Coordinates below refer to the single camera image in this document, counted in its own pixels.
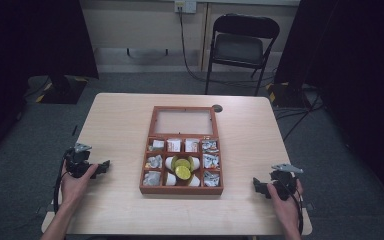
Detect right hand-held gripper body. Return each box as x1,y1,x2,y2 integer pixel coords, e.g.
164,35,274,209
269,162,305,201

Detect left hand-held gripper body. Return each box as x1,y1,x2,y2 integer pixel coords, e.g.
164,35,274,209
64,142,98,179

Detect person's left hand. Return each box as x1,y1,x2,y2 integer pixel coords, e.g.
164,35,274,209
60,163,100,208

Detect person's right hand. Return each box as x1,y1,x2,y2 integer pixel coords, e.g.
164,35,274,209
266,179,305,231

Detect grey foil packet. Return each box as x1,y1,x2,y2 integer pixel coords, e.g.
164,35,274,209
142,170,162,187
145,154,164,170
148,139,165,153

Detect white and blue packet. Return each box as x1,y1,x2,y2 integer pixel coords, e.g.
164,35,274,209
203,170,221,188
202,153,221,170
201,139,219,154

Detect white and orange packet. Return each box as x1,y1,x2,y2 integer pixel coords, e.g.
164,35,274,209
184,138,200,153
166,138,182,153

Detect black stand base yellow tape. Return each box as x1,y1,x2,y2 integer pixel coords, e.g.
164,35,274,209
34,74,90,105
265,81,316,109

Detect yellow-green round object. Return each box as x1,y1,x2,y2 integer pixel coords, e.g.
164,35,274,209
164,154,202,188

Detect wooden compartment box with lid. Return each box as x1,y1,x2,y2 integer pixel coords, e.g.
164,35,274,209
139,105,225,196

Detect dark curtain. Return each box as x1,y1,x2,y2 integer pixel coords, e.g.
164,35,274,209
274,0,384,214
0,0,100,168

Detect black folding chair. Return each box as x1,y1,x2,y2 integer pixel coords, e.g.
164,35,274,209
204,13,281,97

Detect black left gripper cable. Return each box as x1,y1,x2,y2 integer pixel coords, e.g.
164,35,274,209
53,156,70,214

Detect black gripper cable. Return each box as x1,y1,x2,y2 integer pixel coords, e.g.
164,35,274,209
53,156,70,214
278,179,305,236

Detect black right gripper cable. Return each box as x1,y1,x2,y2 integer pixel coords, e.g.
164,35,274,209
278,179,305,236

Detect black floor cables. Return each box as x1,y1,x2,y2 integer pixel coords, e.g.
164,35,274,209
274,93,325,142

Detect white wall socket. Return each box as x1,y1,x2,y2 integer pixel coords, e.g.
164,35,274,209
174,0,198,15

